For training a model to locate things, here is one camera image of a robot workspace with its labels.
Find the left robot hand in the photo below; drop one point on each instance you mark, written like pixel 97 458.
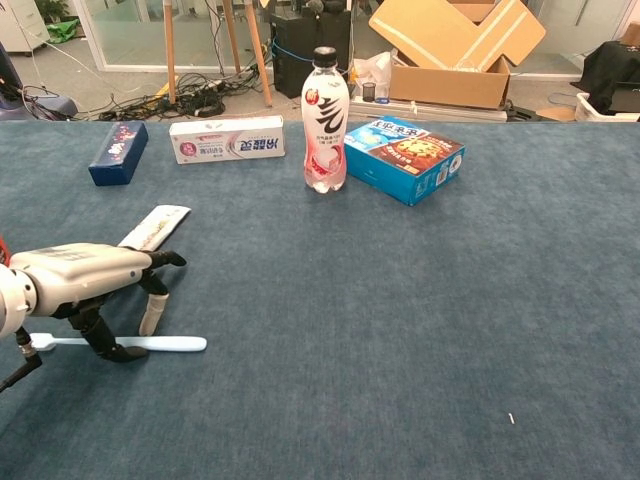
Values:
pixel 85 272

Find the white floral toothpaste tube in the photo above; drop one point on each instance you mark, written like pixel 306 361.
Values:
pixel 155 225

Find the light blue toothbrush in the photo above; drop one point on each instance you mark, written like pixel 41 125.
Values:
pixel 175 343

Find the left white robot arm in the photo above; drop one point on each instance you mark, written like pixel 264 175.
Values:
pixel 10 305

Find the white pink toothpaste box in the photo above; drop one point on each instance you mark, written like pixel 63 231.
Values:
pixel 225 142

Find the dark blue narrow box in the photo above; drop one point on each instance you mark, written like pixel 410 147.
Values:
pixel 117 150

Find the dark blue machine base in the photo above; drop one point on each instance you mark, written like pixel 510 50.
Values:
pixel 60 107

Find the wooden easel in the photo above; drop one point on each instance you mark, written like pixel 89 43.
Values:
pixel 170 50

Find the green bag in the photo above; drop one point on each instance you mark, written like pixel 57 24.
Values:
pixel 65 31

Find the white cabinet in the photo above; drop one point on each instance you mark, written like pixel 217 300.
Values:
pixel 20 25

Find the blue table mat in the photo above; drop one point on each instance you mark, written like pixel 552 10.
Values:
pixel 350 300

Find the pink white drink bottle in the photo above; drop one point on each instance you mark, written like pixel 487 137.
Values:
pixel 325 125

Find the black computer tower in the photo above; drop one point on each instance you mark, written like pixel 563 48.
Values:
pixel 295 50

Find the blue cookie box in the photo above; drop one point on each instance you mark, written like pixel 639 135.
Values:
pixel 400 155

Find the black mesh pen cup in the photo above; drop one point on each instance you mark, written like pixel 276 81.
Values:
pixel 369 92

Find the white plastic bag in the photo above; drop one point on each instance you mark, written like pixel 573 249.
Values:
pixel 375 67

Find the open cardboard box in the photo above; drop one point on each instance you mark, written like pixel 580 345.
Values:
pixel 450 85

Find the white storage bin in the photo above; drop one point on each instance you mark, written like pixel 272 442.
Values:
pixel 585 110

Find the black cloth cover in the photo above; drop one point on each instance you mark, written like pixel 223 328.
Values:
pixel 610 65

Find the black floor bracket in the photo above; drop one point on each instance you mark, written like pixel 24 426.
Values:
pixel 520 112

